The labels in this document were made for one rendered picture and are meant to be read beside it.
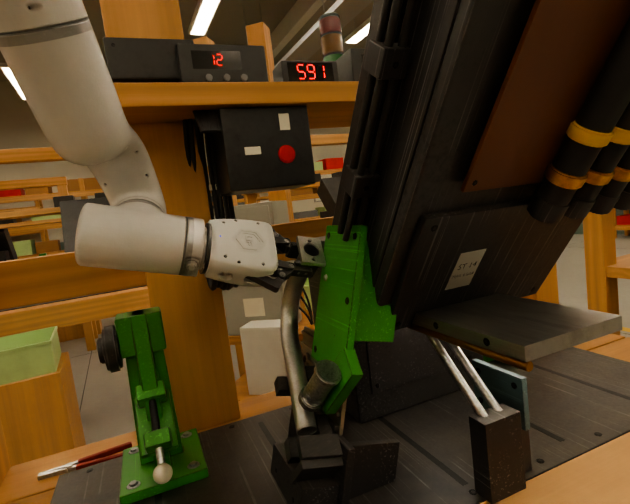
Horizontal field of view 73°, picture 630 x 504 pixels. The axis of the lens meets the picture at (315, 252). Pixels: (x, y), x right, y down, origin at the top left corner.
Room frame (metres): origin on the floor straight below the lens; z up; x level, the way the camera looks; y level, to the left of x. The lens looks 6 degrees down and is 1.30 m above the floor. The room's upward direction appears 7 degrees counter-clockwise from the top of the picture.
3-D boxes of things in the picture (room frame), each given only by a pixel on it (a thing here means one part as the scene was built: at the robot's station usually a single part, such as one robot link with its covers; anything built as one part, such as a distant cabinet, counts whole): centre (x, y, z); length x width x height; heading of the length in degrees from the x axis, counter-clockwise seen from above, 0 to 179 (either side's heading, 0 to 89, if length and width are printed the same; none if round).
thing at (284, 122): (0.86, 0.08, 1.42); 0.17 x 0.12 x 0.15; 112
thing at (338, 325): (0.63, -0.05, 1.17); 0.13 x 0.12 x 0.20; 112
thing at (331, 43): (1.04, -0.10, 1.67); 0.05 x 0.05 x 0.05
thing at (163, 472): (0.61, 0.27, 0.96); 0.06 x 0.03 x 0.06; 22
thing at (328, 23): (1.04, -0.10, 1.71); 0.05 x 0.05 x 0.04
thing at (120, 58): (0.81, 0.25, 1.59); 0.15 x 0.07 x 0.07; 112
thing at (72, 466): (0.76, 0.47, 0.89); 0.16 x 0.05 x 0.01; 111
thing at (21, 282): (1.05, 0.04, 1.23); 1.30 x 0.05 x 0.09; 112
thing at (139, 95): (0.95, 0.00, 1.52); 0.90 x 0.25 x 0.04; 112
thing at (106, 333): (0.67, 0.35, 1.12); 0.07 x 0.03 x 0.08; 22
